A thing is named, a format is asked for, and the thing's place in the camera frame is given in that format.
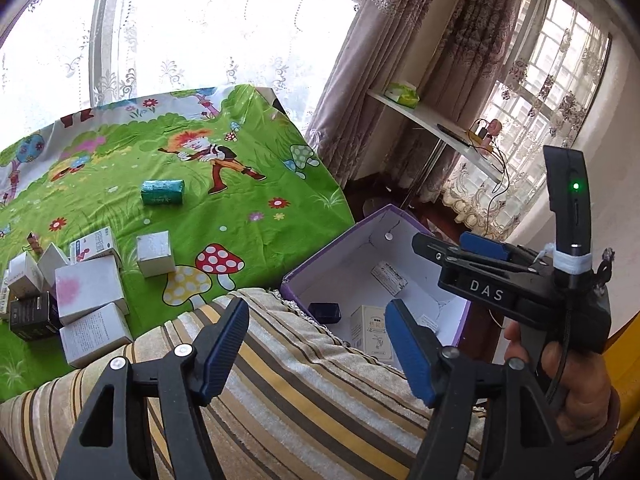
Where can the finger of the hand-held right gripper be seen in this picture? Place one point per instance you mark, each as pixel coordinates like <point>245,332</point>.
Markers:
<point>435,250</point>
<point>485,246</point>

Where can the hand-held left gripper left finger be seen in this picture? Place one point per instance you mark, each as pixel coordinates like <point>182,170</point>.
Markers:
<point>226,355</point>

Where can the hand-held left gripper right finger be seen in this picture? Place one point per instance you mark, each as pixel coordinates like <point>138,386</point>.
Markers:
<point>410,350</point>

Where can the purple cardboard box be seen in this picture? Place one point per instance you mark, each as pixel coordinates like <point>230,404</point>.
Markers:
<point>360,255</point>

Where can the white box with pink stain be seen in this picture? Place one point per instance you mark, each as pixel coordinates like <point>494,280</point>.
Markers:
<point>90,287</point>

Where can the green packet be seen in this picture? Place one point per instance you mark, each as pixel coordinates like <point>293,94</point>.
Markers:
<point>162,193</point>

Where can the black product box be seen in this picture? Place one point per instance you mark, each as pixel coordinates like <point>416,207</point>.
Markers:
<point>32,317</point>

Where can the person's right forearm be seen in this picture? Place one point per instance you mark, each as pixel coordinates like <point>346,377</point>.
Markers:
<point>600,452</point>

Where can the person's right hand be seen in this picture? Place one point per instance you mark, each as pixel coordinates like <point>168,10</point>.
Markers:
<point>582,390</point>

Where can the small white labelled box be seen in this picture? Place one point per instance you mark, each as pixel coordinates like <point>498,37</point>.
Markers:
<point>429,324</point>

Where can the cream box with drawing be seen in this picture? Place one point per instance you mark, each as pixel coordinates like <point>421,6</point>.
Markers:
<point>372,332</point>

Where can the white box with striped label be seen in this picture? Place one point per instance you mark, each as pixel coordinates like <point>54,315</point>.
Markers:
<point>389,278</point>

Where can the striped sofa cushion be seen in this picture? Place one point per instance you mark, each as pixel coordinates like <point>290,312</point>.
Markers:
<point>300,385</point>

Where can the small black case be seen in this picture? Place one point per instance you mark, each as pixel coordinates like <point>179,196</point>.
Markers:
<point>325,313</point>

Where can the yellow charger with figurine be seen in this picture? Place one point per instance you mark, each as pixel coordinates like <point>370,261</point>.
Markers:
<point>484,135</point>

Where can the black remote control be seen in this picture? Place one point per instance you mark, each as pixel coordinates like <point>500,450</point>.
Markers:
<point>452,135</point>

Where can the small white square box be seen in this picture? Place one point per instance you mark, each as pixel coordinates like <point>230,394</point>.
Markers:
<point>156,252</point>

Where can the white box with grey text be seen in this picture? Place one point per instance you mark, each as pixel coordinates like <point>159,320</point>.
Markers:
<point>97,335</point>

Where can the green tissue pack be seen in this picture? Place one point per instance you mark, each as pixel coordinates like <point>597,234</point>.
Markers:
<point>401,94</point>

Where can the mauve floral window drape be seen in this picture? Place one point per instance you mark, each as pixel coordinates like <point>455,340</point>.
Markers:
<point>520,90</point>

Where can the blue and white medicine box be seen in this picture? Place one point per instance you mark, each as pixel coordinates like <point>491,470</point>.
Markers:
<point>95,247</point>

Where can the plain white box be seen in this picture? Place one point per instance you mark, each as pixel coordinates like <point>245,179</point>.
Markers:
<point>24,275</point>
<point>52,260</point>

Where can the grilled side window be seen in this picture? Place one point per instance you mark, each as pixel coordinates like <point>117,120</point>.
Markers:
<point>565,60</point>

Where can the green cartoon printed sheet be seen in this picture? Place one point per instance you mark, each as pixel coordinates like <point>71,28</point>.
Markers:
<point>150,150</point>

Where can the small brown patterned box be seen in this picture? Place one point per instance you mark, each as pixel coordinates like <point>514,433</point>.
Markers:
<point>34,244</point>

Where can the mauve patterned drape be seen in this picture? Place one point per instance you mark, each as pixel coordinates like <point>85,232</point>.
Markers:
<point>380,35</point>

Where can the white lace sheer curtain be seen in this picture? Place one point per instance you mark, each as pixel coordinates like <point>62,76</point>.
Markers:
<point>210,25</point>

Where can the white wall shelf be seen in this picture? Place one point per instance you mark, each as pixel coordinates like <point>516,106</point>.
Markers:
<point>425,117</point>

